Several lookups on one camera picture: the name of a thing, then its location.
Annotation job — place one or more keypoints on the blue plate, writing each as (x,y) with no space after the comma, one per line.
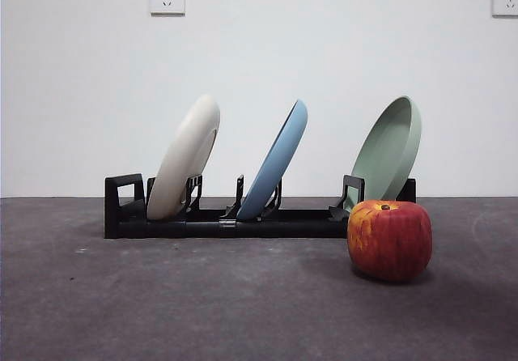
(275,162)

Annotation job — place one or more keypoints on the pale yellow cream plate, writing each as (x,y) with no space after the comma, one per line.
(182,158)

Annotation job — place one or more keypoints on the black plate rack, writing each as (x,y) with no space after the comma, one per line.
(283,225)

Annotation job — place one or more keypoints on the red yellow apple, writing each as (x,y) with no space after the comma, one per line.
(388,243)

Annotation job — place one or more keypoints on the green plate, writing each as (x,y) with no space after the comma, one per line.
(384,154)

